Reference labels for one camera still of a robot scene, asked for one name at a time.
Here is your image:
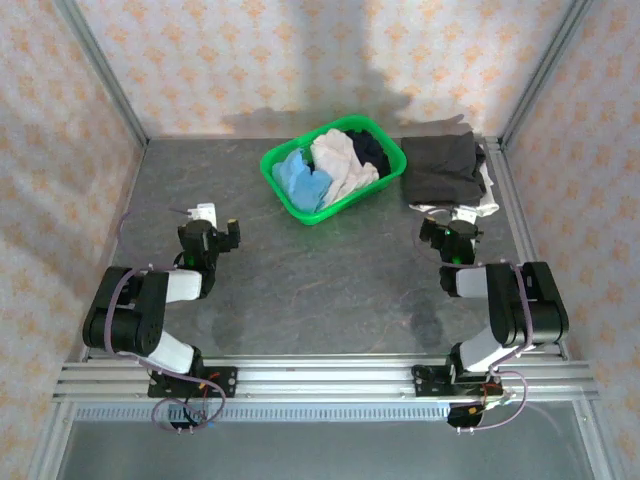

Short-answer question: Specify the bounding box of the green plastic basket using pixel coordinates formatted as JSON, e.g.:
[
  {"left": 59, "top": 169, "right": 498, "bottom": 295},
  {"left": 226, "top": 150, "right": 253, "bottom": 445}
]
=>
[{"left": 259, "top": 114, "right": 409, "bottom": 227}]

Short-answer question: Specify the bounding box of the white t-shirt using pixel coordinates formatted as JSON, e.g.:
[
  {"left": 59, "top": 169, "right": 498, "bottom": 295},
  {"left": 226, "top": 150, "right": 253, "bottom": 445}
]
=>
[{"left": 309, "top": 128, "right": 380, "bottom": 209}]

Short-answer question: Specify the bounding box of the folded dark grey garment stack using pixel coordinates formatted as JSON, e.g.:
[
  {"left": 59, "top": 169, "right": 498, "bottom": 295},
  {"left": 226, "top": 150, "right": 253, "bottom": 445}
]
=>
[{"left": 408, "top": 142, "right": 501, "bottom": 219}]

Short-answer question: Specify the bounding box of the light blue t-shirt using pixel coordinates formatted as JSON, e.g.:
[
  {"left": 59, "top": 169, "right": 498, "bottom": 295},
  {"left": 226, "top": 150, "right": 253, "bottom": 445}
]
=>
[{"left": 271, "top": 148, "right": 334, "bottom": 212}]

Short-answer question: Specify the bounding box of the navy blue t-shirt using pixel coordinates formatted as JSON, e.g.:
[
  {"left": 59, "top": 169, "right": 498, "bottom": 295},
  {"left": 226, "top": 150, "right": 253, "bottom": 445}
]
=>
[{"left": 346, "top": 128, "right": 392, "bottom": 179}]

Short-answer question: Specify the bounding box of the perforated metal strip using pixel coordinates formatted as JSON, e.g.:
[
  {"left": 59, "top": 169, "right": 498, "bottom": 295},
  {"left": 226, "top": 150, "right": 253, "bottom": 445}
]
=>
[{"left": 74, "top": 405, "right": 451, "bottom": 422}]

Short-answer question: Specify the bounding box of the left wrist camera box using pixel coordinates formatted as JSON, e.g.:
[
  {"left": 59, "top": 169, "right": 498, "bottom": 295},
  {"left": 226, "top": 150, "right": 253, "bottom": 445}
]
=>
[{"left": 187, "top": 202, "right": 219, "bottom": 227}]

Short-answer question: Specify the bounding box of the aluminium table side rail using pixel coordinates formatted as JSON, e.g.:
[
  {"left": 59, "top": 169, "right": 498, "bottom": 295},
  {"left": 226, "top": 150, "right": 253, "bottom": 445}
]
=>
[{"left": 482, "top": 137, "right": 569, "bottom": 361}]

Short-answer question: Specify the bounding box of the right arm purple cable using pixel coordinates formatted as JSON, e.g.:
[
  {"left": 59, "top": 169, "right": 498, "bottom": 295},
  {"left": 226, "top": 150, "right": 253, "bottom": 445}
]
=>
[{"left": 412, "top": 229, "right": 531, "bottom": 432}]

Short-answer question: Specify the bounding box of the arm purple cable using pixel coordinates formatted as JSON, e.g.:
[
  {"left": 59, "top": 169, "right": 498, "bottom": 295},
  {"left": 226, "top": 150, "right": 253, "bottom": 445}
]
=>
[
  {"left": 412, "top": 229, "right": 531, "bottom": 432},
  {"left": 115, "top": 207, "right": 227, "bottom": 432}
]

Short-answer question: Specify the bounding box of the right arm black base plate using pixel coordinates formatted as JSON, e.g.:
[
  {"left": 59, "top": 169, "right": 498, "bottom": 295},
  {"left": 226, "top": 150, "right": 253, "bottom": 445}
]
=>
[{"left": 411, "top": 364, "right": 504, "bottom": 400}]

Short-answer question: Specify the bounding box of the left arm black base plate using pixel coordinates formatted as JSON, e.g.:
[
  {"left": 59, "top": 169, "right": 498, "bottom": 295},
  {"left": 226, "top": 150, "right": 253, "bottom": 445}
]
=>
[{"left": 147, "top": 366, "right": 239, "bottom": 400}]

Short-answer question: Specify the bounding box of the wide aluminium mounting rail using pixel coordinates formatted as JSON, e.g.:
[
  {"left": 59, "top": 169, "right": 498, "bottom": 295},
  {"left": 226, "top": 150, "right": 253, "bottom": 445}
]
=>
[{"left": 52, "top": 357, "right": 601, "bottom": 403}]

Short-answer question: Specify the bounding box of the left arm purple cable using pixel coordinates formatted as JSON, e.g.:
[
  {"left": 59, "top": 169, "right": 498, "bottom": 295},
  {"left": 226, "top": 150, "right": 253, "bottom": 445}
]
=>
[{"left": 115, "top": 207, "right": 227, "bottom": 432}]

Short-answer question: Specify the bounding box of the aluminium frame post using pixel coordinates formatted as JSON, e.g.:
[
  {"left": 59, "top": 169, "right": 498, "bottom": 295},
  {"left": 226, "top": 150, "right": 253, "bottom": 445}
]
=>
[
  {"left": 499, "top": 0, "right": 596, "bottom": 147},
  {"left": 52, "top": 0, "right": 150, "bottom": 147}
]

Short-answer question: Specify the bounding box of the aluminium frame strut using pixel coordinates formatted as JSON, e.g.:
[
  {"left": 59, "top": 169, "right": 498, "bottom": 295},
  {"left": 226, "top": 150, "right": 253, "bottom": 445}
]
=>
[
  {"left": 572, "top": 399, "right": 619, "bottom": 480},
  {"left": 27, "top": 402, "right": 76, "bottom": 480}
]

